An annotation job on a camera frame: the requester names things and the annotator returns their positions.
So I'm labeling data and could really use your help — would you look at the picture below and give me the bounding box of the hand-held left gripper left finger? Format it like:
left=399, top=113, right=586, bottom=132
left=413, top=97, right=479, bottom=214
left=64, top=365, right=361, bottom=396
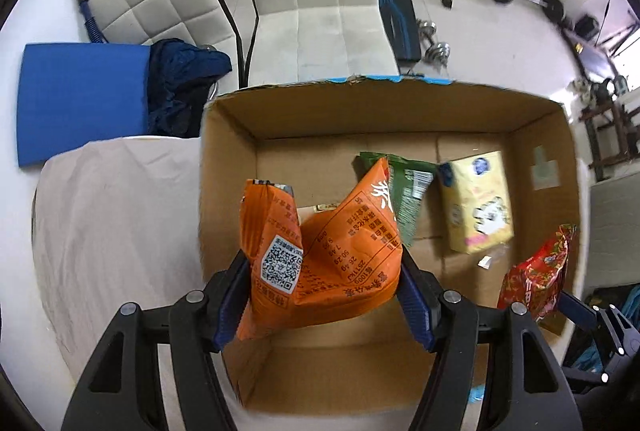
left=60, top=254, right=251, bottom=431

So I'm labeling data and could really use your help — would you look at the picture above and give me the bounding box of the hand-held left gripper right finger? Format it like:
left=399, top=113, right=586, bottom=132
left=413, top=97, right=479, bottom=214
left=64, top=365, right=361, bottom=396
left=398, top=249, right=586, bottom=431

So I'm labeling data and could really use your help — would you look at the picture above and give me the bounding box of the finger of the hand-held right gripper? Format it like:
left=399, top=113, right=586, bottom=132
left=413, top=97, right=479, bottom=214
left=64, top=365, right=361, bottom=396
left=559, top=290, right=600, bottom=335

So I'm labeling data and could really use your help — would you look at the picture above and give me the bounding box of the red patterned snack bag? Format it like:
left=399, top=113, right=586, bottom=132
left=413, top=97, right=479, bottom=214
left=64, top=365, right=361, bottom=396
left=497, top=224, right=578, bottom=324

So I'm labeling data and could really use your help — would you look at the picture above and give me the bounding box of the orange snack bag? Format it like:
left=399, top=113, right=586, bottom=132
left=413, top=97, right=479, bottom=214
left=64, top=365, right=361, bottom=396
left=236, top=157, right=405, bottom=343

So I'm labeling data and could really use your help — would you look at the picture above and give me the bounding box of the cardboard box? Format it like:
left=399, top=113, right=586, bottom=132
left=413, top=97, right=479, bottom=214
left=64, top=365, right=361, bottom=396
left=199, top=73, right=586, bottom=412

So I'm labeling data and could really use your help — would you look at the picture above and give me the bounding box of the teal cloth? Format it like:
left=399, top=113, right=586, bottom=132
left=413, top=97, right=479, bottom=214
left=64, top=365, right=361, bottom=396
left=570, top=283, right=640, bottom=374

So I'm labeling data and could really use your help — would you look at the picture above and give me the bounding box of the green snack bag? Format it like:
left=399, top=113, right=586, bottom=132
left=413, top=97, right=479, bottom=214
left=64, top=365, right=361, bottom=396
left=359, top=152, right=442, bottom=248

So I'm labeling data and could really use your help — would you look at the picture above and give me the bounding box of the yellow tissue pack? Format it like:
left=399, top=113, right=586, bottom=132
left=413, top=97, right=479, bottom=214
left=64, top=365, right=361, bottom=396
left=438, top=151, right=516, bottom=255

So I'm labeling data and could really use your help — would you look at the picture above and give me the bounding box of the beige cloth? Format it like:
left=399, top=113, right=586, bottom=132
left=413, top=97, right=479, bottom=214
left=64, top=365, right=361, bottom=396
left=31, top=137, right=241, bottom=431

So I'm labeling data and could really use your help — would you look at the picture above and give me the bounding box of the dark metal rack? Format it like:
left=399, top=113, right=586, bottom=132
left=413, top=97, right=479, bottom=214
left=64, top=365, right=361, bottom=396
left=570, top=75, right=640, bottom=172

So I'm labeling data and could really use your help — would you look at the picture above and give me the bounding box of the dark blue cloth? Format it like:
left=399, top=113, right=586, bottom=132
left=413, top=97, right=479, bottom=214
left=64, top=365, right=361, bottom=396
left=147, top=38, right=233, bottom=138

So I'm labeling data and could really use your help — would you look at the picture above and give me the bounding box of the black and blue bench pad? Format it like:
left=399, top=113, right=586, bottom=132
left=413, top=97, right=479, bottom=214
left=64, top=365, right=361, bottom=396
left=378, top=0, right=420, bottom=62

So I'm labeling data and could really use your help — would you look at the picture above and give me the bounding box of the blue spring hand exerciser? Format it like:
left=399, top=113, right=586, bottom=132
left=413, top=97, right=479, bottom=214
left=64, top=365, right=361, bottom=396
left=73, top=0, right=108, bottom=44

